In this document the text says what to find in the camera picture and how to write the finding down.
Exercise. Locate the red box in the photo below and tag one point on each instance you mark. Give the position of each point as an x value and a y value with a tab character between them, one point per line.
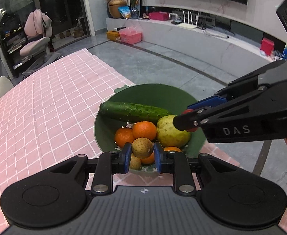
267	46

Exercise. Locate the magenta flat box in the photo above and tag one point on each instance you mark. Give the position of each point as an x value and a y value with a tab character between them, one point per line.
158	16

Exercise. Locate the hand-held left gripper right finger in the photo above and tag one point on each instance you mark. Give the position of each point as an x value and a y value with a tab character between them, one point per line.
158	158

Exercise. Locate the red tomato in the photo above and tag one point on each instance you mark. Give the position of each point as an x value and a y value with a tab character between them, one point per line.
188	111

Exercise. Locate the green cucumber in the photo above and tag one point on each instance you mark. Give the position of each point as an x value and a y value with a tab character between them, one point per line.
133	111

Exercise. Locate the yellow-green guava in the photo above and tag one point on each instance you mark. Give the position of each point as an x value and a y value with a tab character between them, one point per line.
170	133

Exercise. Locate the small white device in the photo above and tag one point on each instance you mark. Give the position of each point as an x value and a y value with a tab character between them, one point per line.
174	16

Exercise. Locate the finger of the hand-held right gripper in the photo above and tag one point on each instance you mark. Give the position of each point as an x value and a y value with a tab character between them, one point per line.
207	101
231	107

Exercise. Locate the golden round vase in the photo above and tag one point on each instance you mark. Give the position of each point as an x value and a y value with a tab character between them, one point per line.
117	8

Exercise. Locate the orange box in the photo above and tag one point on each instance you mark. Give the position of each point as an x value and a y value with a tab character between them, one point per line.
113	35

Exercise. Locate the black shelf unit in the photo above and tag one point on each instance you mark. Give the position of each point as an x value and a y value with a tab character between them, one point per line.
10	36

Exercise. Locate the pink office chair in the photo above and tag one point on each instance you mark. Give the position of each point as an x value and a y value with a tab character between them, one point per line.
37	41

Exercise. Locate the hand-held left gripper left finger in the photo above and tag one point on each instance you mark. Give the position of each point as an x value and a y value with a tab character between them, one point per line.
127	158

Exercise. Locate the white router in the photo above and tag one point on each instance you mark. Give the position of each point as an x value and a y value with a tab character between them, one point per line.
188	19

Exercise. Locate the pink checked tablecloth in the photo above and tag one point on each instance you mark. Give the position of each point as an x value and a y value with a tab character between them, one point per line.
35	107

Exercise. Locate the pink storage box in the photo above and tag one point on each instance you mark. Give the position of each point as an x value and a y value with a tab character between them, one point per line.
130	36

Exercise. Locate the green colander bowl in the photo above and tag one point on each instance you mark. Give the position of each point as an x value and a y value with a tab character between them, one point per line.
104	132

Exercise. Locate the blue snack bag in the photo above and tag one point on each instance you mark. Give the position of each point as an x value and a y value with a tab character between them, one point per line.
124	12

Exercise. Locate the orange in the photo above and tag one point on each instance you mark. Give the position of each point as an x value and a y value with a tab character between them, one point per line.
148	160
144	130
172	149
123	138

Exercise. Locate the blue glass vase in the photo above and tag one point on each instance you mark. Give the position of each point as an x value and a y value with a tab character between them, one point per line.
134	13

